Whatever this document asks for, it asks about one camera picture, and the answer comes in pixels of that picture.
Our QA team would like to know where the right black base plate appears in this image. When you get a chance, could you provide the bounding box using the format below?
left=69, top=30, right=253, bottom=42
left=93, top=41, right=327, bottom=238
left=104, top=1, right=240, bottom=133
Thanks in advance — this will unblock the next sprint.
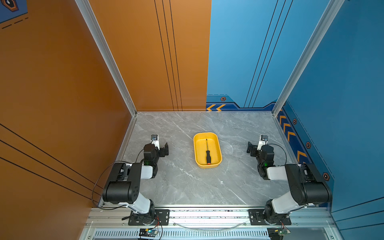
left=248, top=209, right=292, bottom=226

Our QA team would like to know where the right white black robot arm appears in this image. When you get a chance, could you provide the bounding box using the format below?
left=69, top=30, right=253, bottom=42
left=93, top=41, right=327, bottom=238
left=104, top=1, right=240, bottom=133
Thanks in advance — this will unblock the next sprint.
left=247, top=141, right=333, bottom=225

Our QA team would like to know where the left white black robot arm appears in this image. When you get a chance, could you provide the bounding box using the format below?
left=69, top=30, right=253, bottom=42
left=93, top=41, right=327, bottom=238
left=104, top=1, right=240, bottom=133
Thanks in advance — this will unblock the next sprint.
left=102, top=144, right=169, bottom=225

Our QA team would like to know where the clear cable on rail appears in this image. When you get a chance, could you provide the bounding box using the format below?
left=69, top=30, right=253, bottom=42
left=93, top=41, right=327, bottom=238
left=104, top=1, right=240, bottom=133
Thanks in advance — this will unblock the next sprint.
left=173, top=221, right=247, bottom=232

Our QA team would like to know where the right circuit board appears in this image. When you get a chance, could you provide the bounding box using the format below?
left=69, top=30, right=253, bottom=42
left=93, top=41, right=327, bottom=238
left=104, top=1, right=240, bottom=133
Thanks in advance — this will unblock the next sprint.
left=267, top=228, right=291, bottom=240

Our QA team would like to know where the black orange handled screwdriver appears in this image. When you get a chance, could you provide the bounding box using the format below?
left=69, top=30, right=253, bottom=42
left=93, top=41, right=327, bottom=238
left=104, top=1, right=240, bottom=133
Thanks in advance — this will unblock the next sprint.
left=206, top=139, right=212, bottom=165

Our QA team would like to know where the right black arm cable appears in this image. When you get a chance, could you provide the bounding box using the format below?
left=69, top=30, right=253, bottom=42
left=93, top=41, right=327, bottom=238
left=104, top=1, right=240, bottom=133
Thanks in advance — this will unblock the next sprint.
left=267, top=143, right=288, bottom=166

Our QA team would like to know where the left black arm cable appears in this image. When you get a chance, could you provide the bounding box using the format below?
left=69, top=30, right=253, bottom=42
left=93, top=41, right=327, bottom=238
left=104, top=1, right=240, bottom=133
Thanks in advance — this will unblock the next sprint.
left=91, top=149, right=145, bottom=210

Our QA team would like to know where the aluminium front rail frame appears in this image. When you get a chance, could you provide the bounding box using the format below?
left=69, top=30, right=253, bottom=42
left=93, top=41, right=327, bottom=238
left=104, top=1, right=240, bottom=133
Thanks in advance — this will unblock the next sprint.
left=80, top=205, right=343, bottom=240

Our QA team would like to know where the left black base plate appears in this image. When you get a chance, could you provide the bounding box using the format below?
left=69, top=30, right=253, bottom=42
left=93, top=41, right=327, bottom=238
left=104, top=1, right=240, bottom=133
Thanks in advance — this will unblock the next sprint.
left=128, top=209, right=170, bottom=226

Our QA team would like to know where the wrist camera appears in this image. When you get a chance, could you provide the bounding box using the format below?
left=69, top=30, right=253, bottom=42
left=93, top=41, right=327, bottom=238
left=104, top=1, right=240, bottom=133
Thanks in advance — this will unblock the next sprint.
left=257, top=135, right=268, bottom=151
left=151, top=135, right=160, bottom=150

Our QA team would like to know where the yellow plastic bin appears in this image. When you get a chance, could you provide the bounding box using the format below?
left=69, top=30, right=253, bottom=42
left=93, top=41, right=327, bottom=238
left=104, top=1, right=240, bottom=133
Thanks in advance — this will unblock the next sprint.
left=193, top=132, right=223, bottom=169

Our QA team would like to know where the left green circuit board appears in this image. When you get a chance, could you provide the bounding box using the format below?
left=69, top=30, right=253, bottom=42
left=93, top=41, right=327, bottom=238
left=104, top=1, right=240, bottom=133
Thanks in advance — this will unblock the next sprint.
left=139, top=229, right=159, bottom=240

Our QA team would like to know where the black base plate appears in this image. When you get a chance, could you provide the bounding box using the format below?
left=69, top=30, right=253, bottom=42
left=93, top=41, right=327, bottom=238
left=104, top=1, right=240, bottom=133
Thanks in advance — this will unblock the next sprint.
left=128, top=209, right=170, bottom=226
left=248, top=209, right=292, bottom=226

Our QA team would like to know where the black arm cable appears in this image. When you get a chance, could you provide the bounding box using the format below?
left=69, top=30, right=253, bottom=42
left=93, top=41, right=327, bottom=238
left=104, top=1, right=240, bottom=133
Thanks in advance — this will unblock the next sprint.
left=267, top=143, right=288, bottom=166
left=91, top=149, right=145, bottom=210

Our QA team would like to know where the right aluminium corner post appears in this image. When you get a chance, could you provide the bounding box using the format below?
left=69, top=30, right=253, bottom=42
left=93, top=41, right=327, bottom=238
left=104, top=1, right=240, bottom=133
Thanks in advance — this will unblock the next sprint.
left=272, top=0, right=345, bottom=117

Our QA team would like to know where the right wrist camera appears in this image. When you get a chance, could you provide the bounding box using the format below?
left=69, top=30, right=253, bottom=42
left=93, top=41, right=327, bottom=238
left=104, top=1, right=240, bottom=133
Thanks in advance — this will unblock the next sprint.
left=257, top=135, right=268, bottom=151

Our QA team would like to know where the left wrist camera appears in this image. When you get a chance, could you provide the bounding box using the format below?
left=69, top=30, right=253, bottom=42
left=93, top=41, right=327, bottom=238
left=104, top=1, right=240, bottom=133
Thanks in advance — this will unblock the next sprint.
left=151, top=135, right=160, bottom=150

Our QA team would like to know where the left aluminium corner post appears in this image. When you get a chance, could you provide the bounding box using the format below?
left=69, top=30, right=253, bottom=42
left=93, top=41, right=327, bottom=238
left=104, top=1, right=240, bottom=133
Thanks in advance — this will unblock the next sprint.
left=75, top=0, right=138, bottom=117

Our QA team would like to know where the aluminium corner post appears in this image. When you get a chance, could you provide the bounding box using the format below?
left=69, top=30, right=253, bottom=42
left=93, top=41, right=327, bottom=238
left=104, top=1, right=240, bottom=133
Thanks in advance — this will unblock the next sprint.
left=75, top=0, right=138, bottom=117
left=272, top=0, right=345, bottom=117

